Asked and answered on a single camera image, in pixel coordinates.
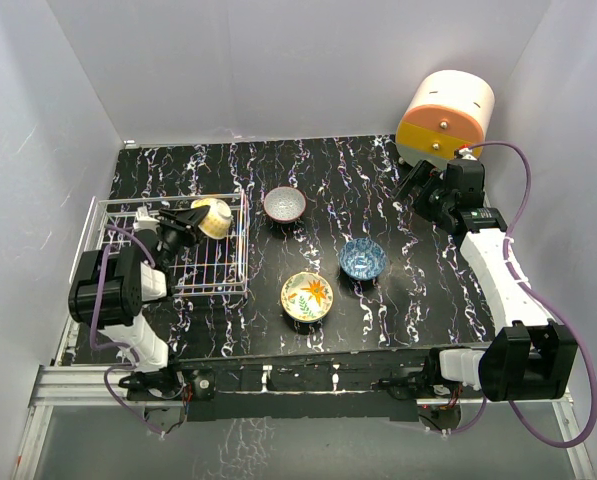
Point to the yellow teal patterned bowl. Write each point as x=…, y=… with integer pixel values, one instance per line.
x=217, y=222

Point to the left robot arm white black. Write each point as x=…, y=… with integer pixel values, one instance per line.
x=111, y=287

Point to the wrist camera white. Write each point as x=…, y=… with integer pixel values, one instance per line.
x=144, y=221
x=465, y=153

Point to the aluminium frame rail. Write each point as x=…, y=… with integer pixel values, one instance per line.
x=68, y=385

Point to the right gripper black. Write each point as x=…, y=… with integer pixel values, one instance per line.
x=414, y=178

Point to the white wire dish rack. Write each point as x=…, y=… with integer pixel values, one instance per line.
x=213, y=268

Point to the grey bowl red rim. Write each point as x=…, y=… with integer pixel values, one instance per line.
x=284, y=204

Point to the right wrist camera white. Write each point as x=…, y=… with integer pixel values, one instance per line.
x=465, y=153

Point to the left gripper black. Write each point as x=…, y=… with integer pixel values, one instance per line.
x=185, y=218

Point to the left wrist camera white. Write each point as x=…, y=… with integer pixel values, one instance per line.
x=144, y=221

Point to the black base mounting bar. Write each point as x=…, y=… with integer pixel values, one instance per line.
x=398, y=386

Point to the round pastel drawer cabinet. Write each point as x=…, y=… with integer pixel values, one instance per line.
x=451, y=109

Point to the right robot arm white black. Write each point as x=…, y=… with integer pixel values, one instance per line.
x=532, y=355

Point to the orange flower bowl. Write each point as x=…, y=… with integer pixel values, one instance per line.
x=306, y=297

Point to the blue patterned bowl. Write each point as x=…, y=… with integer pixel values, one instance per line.
x=362, y=259

